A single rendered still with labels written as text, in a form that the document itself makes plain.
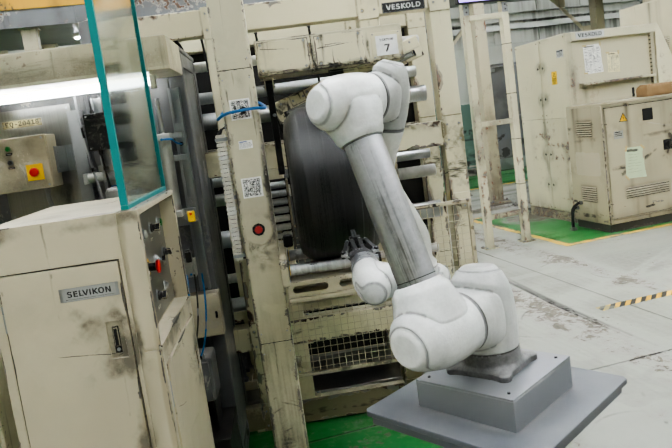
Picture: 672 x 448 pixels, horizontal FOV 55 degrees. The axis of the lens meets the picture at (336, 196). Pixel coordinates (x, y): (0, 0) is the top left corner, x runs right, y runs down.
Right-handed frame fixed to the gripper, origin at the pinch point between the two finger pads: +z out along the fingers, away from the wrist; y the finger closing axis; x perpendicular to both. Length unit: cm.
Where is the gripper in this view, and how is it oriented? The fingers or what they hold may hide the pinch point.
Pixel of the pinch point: (354, 237)
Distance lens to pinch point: 222.3
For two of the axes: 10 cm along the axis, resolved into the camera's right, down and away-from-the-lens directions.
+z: -1.2, -3.4, 9.3
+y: -9.9, 1.5, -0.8
